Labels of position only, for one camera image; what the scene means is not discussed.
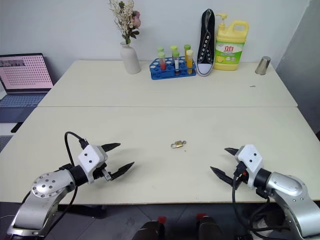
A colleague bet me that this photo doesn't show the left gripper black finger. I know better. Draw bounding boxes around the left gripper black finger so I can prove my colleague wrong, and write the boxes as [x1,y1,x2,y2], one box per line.
[100,142,122,152]
[109,161,136,181]

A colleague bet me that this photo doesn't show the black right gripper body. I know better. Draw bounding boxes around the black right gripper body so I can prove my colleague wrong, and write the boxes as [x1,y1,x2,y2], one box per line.
[232,161,251,189]

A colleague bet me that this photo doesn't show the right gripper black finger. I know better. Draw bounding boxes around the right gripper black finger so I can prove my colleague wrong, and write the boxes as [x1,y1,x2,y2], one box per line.
[223,147,241,158]
[209,165,236,188]

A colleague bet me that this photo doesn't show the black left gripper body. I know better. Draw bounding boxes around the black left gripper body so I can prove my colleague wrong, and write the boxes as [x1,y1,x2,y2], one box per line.
[92,145,113,182]

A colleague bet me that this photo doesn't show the dark rounded shape red tip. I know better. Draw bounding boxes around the dark rounded shape red tip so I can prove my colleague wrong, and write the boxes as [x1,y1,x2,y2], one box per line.
[138,216,166,240]
[195,212,224,240]

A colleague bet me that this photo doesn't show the blue test tube rack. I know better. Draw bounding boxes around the blue test tube rack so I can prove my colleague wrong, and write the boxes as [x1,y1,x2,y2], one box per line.
[149,57,197,81]

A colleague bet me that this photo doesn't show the white ceramic vase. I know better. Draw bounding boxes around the white ceramic vase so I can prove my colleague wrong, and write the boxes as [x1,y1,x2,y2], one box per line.
[119,41,142,75]

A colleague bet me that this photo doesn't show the stainless steel cup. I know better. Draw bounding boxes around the stainless steel cup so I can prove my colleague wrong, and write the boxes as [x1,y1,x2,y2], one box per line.
[254,55,272,76]

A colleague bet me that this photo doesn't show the black flat bar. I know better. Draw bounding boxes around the black flat bar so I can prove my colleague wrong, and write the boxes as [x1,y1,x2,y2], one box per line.
[10,121,25,134]

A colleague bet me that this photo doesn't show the green-capped red liquid tube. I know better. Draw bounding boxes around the green-capped red liquid tube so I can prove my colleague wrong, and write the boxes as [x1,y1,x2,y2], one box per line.
[157,51,167,71]

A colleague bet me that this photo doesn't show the yellow-capped orange liquid tube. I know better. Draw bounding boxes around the yellow-capped orange liquid tube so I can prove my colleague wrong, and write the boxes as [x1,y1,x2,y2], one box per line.
[185,49,195,76]

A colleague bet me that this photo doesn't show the yellow detergent pump bottle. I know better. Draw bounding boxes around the yellow detergent pump bottle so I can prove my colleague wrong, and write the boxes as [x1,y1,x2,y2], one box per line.
[213,12,250,72]

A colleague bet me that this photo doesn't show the black canvas sneaker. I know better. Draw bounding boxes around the black canvas sneaker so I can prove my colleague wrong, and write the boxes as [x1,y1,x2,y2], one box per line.
[196,8,217,77]

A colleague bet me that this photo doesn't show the green-capped white label tube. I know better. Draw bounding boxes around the green-capped white label tube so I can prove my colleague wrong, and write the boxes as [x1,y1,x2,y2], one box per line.
[172,50,181,76]

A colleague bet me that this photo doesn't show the open laptop computer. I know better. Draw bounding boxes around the open laptop computer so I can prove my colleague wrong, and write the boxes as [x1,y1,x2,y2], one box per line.
[0,52,55,109]

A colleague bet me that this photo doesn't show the dried flower bouquet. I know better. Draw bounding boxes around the dried flower bouquet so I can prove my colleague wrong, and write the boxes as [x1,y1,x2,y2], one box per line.
[108,0,142,46]

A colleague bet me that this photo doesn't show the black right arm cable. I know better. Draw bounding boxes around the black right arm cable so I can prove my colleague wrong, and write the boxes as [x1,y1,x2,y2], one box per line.
[230,162,292,237]

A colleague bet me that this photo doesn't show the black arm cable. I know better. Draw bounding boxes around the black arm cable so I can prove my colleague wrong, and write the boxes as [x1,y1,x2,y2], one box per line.
[41,131,89,237]
[230,162,292,237]

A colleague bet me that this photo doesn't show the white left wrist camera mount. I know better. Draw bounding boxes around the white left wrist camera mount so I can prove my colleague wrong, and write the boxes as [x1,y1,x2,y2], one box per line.
[77,144,109,185]

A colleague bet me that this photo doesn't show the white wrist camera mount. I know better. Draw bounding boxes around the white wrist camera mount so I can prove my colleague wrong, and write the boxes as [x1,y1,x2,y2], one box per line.
[235,143,265,189]
[77,144,109,185]

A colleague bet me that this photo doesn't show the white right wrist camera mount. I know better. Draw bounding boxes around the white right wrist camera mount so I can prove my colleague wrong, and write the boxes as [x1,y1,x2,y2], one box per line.
[235,143,265,189]

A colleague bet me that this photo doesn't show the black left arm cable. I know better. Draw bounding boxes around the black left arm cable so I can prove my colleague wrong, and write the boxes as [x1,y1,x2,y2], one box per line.
[41,131,89,237]

